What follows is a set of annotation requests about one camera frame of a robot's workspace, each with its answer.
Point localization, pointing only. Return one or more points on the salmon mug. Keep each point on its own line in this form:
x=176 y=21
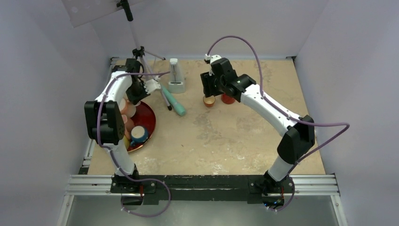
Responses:
x=126 y=108

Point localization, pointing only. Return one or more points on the silver tripod stand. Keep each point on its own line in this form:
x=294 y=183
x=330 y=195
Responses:
x=137 y=59

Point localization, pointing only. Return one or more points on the blue white mug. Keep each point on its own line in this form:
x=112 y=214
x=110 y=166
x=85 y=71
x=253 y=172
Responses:
x=138 y=135

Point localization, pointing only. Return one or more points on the aluminium frame rail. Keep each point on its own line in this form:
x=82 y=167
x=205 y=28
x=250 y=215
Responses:
x=317 y=185

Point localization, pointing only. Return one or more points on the pink mug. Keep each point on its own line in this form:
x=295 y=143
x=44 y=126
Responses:
x=128 y=122

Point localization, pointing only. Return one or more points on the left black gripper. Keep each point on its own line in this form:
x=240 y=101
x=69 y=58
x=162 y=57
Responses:
x=135 y=100

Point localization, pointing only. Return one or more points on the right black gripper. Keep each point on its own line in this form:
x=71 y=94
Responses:
x=206 y=79

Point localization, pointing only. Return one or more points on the red mug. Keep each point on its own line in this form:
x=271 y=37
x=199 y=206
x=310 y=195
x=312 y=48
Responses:
x=227 y=100

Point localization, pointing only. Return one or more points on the yellow mug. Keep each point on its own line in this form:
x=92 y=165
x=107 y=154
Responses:
x=126 y=142

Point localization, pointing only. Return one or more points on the white metronome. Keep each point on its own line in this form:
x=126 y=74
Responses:
x=177 y=80

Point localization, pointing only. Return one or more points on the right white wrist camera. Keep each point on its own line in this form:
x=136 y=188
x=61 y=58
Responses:
x=208 y=59

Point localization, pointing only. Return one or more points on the red round tray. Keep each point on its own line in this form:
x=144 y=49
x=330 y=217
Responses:
x=146 y=118

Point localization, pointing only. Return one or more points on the white perforated board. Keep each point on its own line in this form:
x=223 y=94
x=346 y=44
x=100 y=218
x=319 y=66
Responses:
x=84 y=11

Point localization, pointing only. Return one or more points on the small orange mug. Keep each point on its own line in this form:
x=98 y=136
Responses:
x=209 y=101

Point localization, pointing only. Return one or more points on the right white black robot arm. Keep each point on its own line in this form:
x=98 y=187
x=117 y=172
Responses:
x=297 y=133

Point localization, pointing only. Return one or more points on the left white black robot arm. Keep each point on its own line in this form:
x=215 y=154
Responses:
x=104 y=119

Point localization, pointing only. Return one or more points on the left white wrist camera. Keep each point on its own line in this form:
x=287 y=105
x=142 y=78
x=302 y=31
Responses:
x=151 y=86

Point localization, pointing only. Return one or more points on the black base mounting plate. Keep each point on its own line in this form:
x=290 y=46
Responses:
x=252 y=189

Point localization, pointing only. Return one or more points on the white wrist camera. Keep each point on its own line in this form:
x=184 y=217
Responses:
x=151 y=86
x=208 y=59

